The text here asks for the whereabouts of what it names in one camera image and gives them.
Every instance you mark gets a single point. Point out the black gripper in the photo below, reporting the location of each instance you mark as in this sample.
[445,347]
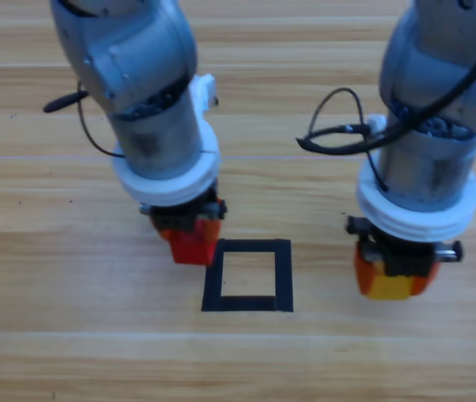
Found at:
[179,218]
[405,259]

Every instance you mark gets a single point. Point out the yellow wooden cube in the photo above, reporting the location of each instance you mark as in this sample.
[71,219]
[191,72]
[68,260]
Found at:
[389,289]

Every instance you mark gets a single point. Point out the red wooden cube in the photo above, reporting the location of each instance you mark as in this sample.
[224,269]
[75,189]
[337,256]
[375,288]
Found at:
[189,251]

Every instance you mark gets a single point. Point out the black tape square outline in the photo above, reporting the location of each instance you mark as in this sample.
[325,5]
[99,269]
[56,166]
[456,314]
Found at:
[284,276]

